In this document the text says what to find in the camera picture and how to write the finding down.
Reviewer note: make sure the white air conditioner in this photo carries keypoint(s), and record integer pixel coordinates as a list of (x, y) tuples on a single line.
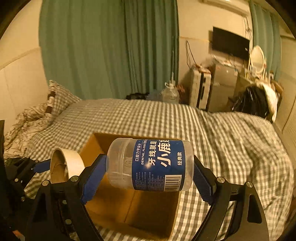
[(235, 6)]

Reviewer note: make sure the large green curtain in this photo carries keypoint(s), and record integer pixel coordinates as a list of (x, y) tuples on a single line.
[(109, 49)]

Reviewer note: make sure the white tape roll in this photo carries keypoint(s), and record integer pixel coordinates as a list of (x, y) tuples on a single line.
[(64, 164)]

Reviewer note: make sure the black wall television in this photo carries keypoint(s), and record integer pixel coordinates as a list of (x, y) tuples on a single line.
[(230, 43)]

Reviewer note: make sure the white suitcase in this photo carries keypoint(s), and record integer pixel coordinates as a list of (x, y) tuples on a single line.
[(200, 83)]

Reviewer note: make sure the white oval mirror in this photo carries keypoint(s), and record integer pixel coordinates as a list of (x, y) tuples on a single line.
[(257, 60)]

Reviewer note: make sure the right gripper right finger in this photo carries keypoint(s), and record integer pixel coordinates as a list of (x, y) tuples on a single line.
[(247, 221)]

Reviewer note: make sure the cardboard box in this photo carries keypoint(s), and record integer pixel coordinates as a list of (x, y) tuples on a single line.
[(143, 214)]

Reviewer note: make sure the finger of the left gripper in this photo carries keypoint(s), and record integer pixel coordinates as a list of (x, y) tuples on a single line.
[(43, 166)]

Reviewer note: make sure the checkered pillow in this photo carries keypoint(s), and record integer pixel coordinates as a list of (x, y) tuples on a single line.
[(59, 98)]

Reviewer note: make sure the grey checkered bed cover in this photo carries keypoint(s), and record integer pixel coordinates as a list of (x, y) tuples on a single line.
[(237, 146)]

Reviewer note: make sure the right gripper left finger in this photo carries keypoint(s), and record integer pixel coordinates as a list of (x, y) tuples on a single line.
[(59, 209)]

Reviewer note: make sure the clear water jug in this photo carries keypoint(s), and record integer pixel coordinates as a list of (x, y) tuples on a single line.
[(170, 93)]

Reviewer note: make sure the small green curtain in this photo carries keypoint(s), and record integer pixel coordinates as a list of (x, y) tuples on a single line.
[(266, 34)]

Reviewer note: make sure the floral white duvet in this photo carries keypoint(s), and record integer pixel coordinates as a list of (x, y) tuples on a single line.
[(31, 121)]

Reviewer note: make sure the black bag on chair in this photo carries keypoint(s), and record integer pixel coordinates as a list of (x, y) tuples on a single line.
[(252, 101)]

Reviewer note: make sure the grey mini fridge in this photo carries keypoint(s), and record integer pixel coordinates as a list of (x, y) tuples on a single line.
[(223, 81)]

